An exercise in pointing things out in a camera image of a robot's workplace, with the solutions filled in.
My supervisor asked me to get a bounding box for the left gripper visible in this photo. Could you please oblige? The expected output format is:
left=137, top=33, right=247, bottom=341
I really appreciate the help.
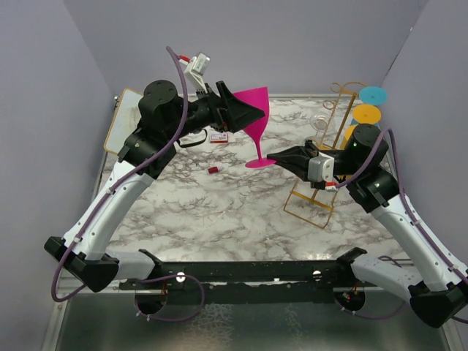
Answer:
left=165, top=80, right=264, bottom=142

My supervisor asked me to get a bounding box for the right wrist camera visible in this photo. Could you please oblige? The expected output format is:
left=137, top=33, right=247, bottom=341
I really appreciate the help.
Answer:
left=309, top=152, right=337, bottom=191

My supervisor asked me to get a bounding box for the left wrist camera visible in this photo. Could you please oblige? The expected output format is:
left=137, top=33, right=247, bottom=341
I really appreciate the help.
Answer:
left=178, top=52, right=211, bottom=92

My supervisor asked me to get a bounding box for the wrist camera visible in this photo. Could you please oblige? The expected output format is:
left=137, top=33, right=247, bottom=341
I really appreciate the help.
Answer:
left=178, top=52, right=211, bottom=92
left=309, top=152, right=337, bottom=191

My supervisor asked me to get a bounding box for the blue plastic wine glass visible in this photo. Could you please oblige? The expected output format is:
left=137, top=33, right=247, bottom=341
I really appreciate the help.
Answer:
left=351, top=86, right=388, bottom=125

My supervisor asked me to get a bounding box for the pink plastic wine glass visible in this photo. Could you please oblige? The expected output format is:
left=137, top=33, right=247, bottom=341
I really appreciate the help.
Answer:
left=233, top=86, right=276, bottom=169

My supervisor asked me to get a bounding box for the small red white box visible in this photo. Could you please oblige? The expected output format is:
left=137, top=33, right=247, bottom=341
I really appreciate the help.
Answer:
left=209, top=132, right=229, bottom=144

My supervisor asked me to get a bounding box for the yellow wine glass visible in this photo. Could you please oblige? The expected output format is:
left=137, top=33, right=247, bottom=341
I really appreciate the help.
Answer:
left=352, top=104, right=382, bottom=124
left=341, top=124, right=358, bottom=150

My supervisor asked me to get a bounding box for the black base crossbar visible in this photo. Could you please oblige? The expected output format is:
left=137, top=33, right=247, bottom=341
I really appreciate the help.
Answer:
left=119, top=260, right=357, bottom=305

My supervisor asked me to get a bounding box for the front yellow wine glass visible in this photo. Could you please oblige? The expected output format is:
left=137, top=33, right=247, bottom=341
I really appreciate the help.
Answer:
left=341, top=124, right=358, bottom=150

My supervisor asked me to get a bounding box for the rear yellow wine glass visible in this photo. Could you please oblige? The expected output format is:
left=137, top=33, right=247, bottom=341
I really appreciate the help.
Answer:
left=352, top=104, right=382, bottom=124

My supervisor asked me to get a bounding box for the gold wire glass rack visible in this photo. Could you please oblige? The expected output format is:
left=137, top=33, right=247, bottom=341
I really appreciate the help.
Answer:
left=283, top=81, right=366, bottom=229

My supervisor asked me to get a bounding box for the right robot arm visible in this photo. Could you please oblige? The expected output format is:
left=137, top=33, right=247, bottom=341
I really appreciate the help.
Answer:
left=267, top=124, right=467, bottom=328

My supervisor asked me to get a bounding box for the clear wine glass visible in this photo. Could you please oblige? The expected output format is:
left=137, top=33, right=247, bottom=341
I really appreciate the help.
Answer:
left=309, top=113, right=335, bottom=134

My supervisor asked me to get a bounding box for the small framed whiteboard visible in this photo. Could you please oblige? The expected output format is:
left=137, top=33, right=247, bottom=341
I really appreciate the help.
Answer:
left=103, top=88, right=143, bottom=154

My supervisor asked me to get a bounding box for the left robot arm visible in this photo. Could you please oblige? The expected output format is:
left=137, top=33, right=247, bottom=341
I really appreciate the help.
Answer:
left=44, top=80, right=265, bottom=293

